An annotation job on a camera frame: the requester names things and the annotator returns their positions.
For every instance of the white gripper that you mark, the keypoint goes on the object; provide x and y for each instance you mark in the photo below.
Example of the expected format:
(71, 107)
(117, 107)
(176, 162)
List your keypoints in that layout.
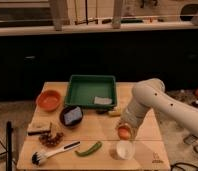
(133, 117)

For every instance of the orange apple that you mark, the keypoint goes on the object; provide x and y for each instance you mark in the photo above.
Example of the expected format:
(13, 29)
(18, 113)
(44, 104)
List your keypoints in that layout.
(125, 133)

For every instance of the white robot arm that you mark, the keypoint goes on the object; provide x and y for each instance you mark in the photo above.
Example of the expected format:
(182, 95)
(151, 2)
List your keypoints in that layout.
(149, 94)

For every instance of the white paper cup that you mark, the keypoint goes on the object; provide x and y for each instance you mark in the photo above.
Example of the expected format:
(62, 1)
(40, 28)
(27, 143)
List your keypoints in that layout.
(125, 149)

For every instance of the green chili pepper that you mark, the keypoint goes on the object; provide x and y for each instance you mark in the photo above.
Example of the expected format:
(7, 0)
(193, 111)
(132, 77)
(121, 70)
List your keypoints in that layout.
(90, 151)

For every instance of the blue grey sponge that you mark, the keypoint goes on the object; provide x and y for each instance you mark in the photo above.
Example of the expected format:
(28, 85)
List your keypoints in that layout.
(72, 116)

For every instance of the green plastic tray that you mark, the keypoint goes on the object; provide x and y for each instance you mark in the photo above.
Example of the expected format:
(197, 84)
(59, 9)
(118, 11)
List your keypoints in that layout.
(82, 89)

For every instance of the dark bowl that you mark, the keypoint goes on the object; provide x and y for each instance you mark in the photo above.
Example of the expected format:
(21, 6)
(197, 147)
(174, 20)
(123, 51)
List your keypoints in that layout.
(61, 117)

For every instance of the orange bowl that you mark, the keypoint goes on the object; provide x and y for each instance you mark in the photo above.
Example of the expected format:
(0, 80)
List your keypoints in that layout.
(48, 100)

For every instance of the white dish brush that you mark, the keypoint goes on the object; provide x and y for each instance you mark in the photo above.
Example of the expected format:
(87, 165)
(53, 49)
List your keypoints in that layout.
(40, 157)

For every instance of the wooden block with black handle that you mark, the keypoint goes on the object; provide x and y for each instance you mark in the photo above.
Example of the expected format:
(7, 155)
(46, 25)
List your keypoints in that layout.
(38, 128)

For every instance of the black chair frame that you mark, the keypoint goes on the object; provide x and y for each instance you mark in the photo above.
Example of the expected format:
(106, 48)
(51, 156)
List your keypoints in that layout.
(7, 148)

